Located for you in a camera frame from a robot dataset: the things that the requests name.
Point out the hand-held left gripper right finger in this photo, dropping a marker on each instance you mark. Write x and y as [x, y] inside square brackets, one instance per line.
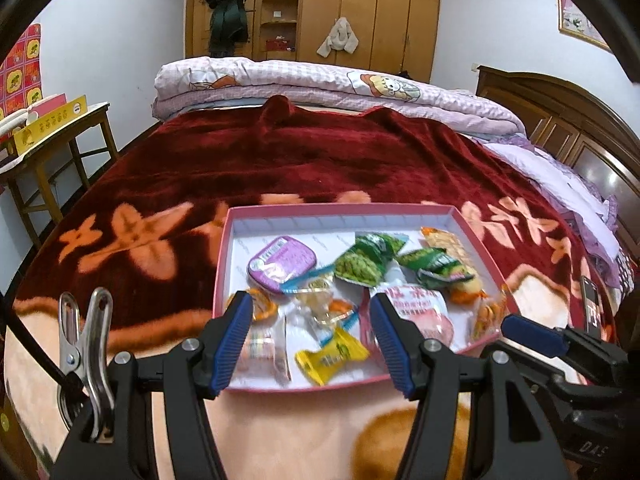
[392, 345]

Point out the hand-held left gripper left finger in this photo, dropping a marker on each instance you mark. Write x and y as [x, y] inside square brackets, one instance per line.
[232, 340]

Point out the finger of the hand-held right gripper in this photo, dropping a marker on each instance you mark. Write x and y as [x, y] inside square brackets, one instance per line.
[530, 332]

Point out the pink peach snack bag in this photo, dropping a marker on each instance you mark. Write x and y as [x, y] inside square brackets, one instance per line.
[415, 310]

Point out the rainbow gummy candy packet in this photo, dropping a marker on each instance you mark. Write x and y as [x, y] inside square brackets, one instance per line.
[487, 310]

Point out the yellow candy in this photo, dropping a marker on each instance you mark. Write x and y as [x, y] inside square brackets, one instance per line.
[332, 355]

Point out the blue clear candy packet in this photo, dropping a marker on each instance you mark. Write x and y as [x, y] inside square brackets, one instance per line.
[320, 300]

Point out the green pea snack packet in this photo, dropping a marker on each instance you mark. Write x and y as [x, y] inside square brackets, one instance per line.
[435, 265]
[367, 260]

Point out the purple jelly cup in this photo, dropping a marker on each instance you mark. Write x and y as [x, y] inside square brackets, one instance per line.
[282, 265]

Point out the orange rice cracker packet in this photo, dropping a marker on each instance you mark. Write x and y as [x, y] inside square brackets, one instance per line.
[450, 255]

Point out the pink cardboard box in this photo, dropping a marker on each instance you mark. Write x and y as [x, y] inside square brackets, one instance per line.
[310, 230]

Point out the black smartphone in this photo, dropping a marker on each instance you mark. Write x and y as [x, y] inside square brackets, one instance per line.
[592, 307]

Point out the metal spring clip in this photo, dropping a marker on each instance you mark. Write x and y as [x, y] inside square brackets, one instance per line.
[85, 340]

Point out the red floral plush blanket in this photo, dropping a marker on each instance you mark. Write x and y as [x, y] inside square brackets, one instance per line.
[200, 160]

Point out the wooden headboard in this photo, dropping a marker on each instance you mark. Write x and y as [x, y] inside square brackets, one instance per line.
[575, 120]

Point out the brown wooden furniture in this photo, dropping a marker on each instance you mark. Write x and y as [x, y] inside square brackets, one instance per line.
[12, 430]

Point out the wooden side table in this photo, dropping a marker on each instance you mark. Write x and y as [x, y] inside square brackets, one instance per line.
[65, 140]

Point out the pink checked cartoon quilt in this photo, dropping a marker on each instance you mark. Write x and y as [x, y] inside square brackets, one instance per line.
[300, 80]

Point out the yellow cardboard box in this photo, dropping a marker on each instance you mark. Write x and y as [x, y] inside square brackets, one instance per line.
[50, 122]

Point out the red basket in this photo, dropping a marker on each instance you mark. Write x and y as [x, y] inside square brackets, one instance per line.
[277, 45]

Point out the white carton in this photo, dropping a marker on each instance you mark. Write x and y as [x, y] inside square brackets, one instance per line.
[15, 119]

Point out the beige hanging cloth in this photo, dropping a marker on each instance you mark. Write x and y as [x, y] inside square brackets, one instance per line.
[340, 37]

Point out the dark hanging jacket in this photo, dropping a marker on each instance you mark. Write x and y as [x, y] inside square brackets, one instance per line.
[227, 15]

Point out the wooden wardrobe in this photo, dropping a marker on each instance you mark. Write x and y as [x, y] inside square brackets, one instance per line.
[390, 10]

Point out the red patterned board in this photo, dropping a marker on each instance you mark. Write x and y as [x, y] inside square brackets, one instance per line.
[20, 75]

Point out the framed wall picture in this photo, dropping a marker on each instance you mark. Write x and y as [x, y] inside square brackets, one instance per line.
[580, 20]

